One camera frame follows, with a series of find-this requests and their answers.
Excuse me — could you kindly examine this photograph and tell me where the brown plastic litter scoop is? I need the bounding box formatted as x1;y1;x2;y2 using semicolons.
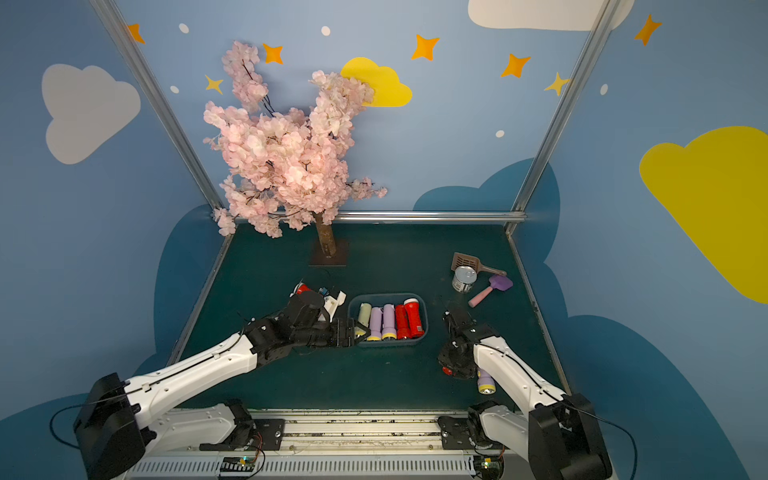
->
451;252;507;276

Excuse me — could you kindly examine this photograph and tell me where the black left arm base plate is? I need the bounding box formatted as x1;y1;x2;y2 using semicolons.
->
198;399;286;452

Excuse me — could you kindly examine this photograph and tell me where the purple spatula with pink handle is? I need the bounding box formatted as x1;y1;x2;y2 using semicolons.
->
468;275;513;308

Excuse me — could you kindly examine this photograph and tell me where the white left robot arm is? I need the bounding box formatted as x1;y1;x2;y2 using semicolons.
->
73;290;354;479

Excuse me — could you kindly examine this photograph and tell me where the right green circuit board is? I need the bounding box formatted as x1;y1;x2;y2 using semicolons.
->
472;456;504;480

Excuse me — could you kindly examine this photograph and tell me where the left green circuit board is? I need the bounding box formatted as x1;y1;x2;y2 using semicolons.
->
217;456;257;479

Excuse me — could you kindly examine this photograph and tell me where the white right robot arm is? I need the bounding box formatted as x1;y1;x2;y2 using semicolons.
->
438;307;613;479

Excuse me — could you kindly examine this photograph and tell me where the green circuit board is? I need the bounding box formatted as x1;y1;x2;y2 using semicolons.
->
472;456;504;480
217;456;257;479

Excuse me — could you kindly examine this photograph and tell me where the light purple flashlight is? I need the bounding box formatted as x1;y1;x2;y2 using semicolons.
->
367;307;383;341

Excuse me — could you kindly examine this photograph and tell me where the aluminium frame rail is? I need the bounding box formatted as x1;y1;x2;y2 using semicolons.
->
334;211;527;224

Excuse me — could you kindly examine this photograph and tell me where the silver pull-tab tin can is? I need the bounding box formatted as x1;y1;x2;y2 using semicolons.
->
452;266;477;293

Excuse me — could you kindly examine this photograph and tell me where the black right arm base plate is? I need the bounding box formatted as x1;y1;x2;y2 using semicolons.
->
436;415;477;450

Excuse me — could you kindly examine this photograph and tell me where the pale yellow flashlight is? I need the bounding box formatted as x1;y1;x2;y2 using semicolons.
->
354;302;372;338

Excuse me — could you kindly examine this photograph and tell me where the pink blossom artificial tree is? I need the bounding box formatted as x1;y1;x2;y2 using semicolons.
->
203;41;387;266

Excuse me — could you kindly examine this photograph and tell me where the purple flashlight group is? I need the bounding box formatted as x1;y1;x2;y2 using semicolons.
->
382;304;397;340

